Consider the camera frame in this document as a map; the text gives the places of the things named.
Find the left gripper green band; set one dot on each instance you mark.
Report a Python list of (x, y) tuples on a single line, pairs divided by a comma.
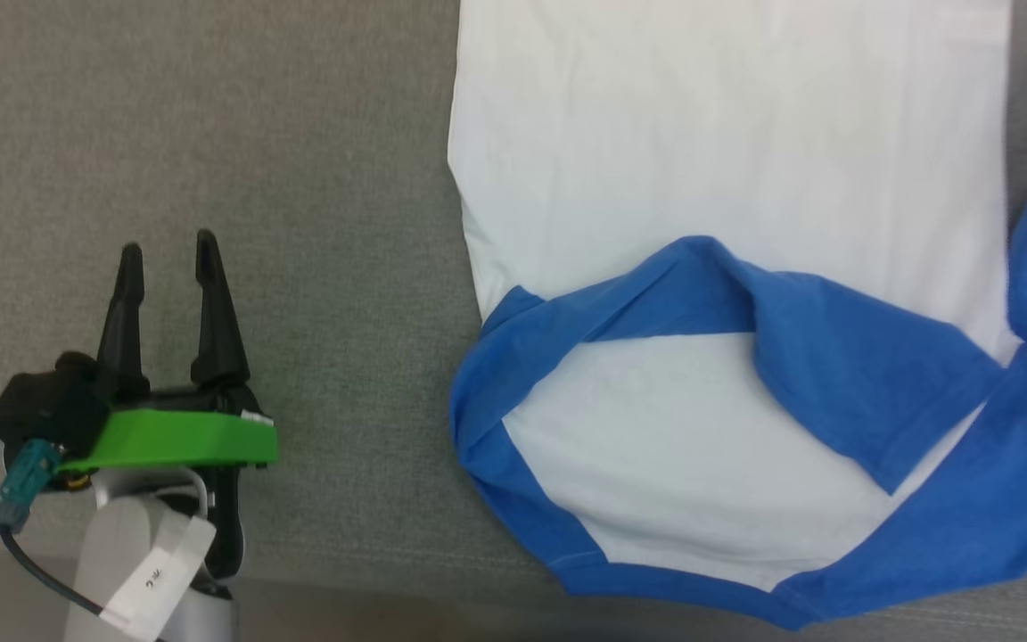
[(175, 437)]

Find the white and blue shirt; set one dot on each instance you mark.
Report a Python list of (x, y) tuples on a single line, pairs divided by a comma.
[(727, 134)]

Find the grey fabric sofa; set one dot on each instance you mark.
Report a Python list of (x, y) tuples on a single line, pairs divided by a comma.
[(299, 178)]

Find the white paper label tag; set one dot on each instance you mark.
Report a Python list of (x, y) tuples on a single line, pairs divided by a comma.
[(161, 571)]

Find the left black wrist camera box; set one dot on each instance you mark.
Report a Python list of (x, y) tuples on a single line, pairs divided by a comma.
[(45, 401)]

